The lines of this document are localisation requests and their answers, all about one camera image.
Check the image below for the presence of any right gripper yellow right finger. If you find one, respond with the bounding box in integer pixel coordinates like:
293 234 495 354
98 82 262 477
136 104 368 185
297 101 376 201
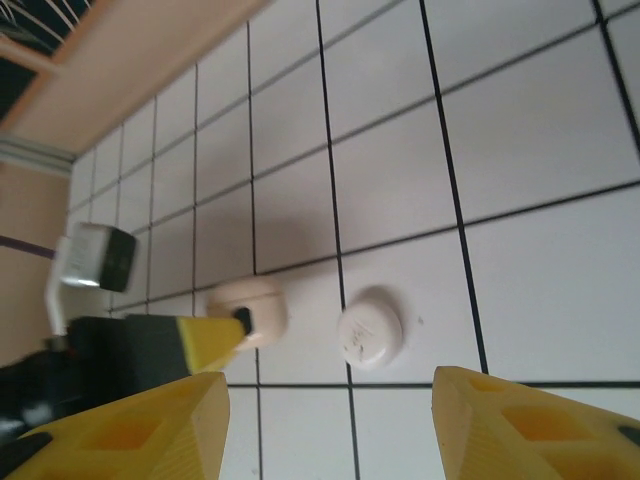
432 364 640 480

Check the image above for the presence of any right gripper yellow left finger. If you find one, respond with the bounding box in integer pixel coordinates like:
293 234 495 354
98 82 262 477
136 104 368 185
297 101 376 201
0 372 231 480

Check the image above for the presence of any beige earbud charging case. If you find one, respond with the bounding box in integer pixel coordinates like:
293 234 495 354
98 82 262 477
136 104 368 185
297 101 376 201
206 276 289 351

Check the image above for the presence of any white round earbud case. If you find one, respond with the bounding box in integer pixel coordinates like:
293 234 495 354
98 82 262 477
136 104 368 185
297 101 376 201
337 284 404 371

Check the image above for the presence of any aluminium corner post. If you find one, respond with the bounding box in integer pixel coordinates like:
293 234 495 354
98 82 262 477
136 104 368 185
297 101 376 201
0 138 77 176

